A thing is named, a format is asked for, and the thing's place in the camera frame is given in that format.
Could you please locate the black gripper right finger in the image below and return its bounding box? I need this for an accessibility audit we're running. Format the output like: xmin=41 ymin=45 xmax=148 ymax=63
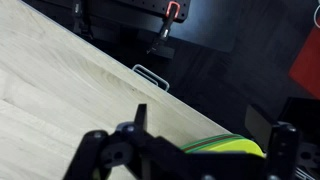
xmin=266 ymin=121 xmax=300 ymax=180

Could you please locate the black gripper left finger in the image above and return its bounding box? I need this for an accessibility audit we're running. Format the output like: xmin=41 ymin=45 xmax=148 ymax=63
xmin=63 ymin=103 xmax=158 ymax=180

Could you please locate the yellow plastic bowl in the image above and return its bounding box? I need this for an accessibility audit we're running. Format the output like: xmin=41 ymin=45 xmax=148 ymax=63
xmin=182 ymin=134 xmax=266 ymax=158

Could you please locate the green plastic bowl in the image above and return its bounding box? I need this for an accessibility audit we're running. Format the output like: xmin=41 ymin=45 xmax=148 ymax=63
xmin=179 ymin=133 xmax=245 ymax=154

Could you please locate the red flat object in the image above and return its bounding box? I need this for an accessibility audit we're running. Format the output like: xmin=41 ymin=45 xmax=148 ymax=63
xmin=288 ymin=25 xmax=320 ymax=100

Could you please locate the black bar clamp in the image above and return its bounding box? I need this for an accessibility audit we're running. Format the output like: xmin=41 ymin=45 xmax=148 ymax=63
xmin=71 ymin=0 xmax=95 ymax=38

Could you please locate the black perforated plate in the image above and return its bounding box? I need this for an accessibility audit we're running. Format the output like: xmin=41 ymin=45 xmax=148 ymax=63
xmin=114 ymin=0 xmax=192 ymax=24

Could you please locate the white metal drawer handle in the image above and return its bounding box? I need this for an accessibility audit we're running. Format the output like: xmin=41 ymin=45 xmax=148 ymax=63
xmin=131 ymin=63 xmax=171 ymax=92

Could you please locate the white cable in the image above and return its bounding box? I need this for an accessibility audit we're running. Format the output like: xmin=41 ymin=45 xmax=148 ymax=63
xmin=313 ymin=3 xmax=320 ymax=30

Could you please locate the orange handled black clamp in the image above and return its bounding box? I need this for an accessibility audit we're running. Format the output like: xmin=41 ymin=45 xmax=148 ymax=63
xmin=145 ymin=0 xmax=182 ymax=56

